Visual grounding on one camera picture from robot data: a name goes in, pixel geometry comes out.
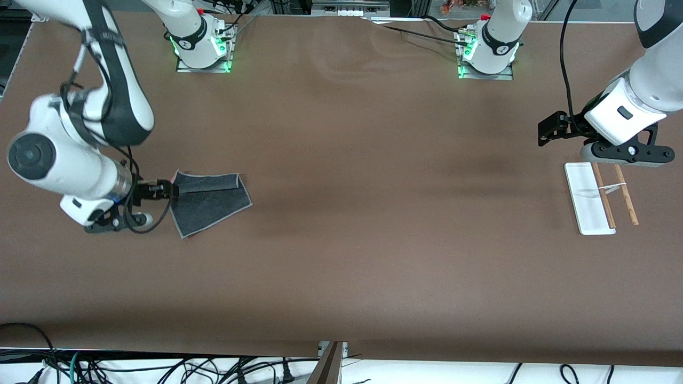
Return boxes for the grey towel with pink underside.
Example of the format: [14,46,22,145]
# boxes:
[170,171,253,239]

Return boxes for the white and wooden towel rack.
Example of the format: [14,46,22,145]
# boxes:
[565,162,639,236]

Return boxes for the orange plastic objects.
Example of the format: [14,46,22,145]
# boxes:
[440,0,497,14]

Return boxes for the brown table cover sheet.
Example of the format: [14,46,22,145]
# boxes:
[0,10,683,367]

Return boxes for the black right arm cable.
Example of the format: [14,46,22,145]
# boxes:
[59,29,162,235]

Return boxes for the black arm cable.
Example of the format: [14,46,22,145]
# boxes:
[559,0,582,129]
[59,29,162,235]

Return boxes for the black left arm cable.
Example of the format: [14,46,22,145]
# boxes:
[559,0,582,129]

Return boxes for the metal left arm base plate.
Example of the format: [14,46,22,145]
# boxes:
[458,29,514,81]

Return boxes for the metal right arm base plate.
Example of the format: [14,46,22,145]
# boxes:
[176,27,233,74]

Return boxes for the short black table cable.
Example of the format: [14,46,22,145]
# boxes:
[424,15,470,35]

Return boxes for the long black table cable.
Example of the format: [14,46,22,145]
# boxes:
[363,19,473,49]

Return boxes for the thick black floor cable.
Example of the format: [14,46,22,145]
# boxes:
[0,322,57,384]

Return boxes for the metal frame post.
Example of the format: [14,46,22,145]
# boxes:
[308,341,348,384]

